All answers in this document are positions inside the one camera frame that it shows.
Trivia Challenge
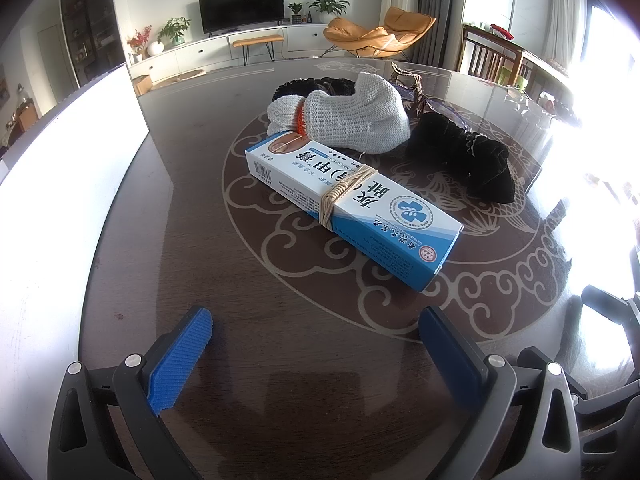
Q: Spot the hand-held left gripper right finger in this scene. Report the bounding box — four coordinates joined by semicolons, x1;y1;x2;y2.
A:
400;305;583;480

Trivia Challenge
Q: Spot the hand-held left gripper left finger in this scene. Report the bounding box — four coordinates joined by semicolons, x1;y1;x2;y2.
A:
47;306;213;480

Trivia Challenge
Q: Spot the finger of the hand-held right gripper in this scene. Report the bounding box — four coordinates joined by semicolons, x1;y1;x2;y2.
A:
516;347;640;416
580;284;640;333

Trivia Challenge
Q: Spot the blue and white medicine box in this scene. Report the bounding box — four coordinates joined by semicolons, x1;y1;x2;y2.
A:
244;130;465;293

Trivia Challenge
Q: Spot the large white storage box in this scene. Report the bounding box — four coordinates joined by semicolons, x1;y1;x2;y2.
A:
0;61;151;461

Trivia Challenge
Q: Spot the tan rubber band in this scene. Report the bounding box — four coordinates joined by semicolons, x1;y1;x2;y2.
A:
317;164;378;228

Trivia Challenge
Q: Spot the black velvet scrunchie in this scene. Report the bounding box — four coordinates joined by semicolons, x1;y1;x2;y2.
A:
404;111;517;205

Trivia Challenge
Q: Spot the clear acrylic holder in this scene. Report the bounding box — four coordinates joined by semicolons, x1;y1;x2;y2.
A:
505;85;558;123

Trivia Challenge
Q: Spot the white knit glove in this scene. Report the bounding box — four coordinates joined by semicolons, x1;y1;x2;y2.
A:
266;72;412;153

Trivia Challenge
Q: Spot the dark wooden chair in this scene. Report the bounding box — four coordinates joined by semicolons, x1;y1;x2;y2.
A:
459;25;531;88

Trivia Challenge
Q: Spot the round tan pet bed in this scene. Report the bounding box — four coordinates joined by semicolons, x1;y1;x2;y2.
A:
165;67;207;83

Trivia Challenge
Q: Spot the white sheer curtain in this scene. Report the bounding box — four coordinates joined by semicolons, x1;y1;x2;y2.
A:
547;0;591;68

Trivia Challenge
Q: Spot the dark cloth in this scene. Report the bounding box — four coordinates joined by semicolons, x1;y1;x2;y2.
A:
272;76;358;103

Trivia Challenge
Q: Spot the white low television cabinet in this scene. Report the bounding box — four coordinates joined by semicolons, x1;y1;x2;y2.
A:
127;22;341;86

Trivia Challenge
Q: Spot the red flower plant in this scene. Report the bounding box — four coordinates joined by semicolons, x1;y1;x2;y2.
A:
126;25;153;53

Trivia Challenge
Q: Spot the orange lounge chair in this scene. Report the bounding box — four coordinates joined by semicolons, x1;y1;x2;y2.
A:
322;6;437;61

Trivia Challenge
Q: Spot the tan bench with metal legs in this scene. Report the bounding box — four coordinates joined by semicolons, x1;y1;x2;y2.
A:
232;34;285;65

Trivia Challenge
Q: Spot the bushy green potted plant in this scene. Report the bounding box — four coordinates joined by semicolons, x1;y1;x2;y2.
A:
157;16;192;47

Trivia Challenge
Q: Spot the grey curtain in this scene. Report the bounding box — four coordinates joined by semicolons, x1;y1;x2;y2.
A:
410;0;470;68

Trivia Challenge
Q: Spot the tall dark display cabinet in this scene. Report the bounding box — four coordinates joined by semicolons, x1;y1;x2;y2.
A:
59;0;126;93

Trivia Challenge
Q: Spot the black flat television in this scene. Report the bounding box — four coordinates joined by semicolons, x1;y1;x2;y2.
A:
198;0;286;36

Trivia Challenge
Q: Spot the broad leaf potted plant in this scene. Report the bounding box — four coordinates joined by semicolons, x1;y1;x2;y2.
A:
307;0;351;23

